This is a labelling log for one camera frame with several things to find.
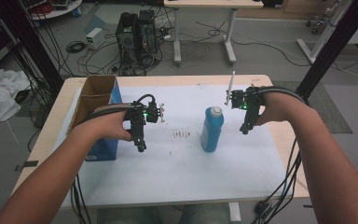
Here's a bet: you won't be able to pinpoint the blue cardboard box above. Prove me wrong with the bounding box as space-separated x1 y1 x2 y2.
66 75 124 162

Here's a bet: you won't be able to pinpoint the white table mat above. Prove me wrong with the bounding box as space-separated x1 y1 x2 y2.
60 84 289 209

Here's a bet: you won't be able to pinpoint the white cloth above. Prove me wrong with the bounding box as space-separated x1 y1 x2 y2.
0 67 33 126

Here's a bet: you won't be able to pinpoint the white-legged desk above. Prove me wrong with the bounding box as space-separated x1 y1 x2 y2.
163 0 265 67

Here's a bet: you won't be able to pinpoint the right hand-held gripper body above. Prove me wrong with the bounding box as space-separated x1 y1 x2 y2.
225 71 266 113

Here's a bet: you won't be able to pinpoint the blue plastic bottle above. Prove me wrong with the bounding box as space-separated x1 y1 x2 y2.
200 105 225 153

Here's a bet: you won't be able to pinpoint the black computer tower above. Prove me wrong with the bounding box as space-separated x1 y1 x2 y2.
115 11 143 64

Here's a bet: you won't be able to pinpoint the white metal stand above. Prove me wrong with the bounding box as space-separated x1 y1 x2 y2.
296 0 358 65

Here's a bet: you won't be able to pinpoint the grey tape strip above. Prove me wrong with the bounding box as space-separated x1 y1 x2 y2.
14 160 39 173

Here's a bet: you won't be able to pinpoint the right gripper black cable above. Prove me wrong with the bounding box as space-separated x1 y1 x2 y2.
251 86 310 224

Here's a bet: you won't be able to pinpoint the small white device box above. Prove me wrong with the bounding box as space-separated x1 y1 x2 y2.
85 27 106 50

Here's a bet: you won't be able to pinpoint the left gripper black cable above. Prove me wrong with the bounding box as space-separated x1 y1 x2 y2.
69 93 157 224

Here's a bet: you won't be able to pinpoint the person's left hand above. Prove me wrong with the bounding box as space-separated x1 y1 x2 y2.
87 106 135 143

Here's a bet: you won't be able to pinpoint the white table leg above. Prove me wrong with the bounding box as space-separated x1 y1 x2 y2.
228 202 242 223

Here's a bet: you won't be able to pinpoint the office chair wheels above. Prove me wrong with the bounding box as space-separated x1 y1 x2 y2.
305 18 324 35

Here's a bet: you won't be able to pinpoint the long black floor cable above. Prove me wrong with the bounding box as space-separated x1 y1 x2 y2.
195 20 312 68

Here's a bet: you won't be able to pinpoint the coiled black cable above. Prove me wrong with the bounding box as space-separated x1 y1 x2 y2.
65 39 88 54

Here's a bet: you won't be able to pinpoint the person's right hand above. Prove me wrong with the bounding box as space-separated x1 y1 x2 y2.
255 91 294 127

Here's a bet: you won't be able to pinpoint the black aluminium post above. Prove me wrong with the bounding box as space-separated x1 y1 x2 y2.
295 0 358 105
0 0 65 94

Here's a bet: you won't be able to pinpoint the dark floor mat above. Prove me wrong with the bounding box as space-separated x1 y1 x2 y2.
271 80 354 135

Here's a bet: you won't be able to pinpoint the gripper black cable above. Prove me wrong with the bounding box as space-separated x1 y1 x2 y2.
69 93 157 224
251 86 310 224

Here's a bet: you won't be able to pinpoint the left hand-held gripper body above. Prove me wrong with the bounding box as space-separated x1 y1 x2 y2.
124 100 166 128

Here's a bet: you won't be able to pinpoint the open-sided computer tower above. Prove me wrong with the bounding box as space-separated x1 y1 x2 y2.
138 9 160 56

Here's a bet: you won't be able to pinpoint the round white table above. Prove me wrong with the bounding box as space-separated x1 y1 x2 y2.
21 0 84 21

